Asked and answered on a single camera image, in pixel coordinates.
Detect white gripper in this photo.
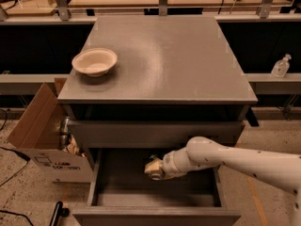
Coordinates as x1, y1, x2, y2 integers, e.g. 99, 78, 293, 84
144, 151, 187, 181

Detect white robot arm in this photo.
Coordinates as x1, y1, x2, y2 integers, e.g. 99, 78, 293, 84
144, 137, 301, 226

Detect open middle drawer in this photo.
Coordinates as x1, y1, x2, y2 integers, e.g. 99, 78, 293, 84
72, 149, 241, 226

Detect closed top drawer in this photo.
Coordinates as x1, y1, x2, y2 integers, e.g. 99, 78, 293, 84
69, 121, 245, 149

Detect grey drawer cabinet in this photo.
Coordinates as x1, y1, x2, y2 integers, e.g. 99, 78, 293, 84
57, 15, 259, 226

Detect cans in cardboard box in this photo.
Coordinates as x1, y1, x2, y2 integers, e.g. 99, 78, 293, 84
60, 117, 86, 157

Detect cardboard box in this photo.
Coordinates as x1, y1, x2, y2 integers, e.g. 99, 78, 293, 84
8, 83, 92, 183

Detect clear sanitizer pump bottle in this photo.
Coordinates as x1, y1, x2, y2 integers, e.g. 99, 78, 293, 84
271, 54, 292, 78

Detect black handle object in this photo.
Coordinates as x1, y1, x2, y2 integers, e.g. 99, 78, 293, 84
49, 201, 70, 226

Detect black floor cable left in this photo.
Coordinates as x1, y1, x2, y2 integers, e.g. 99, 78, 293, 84
0, 108, 31, 187

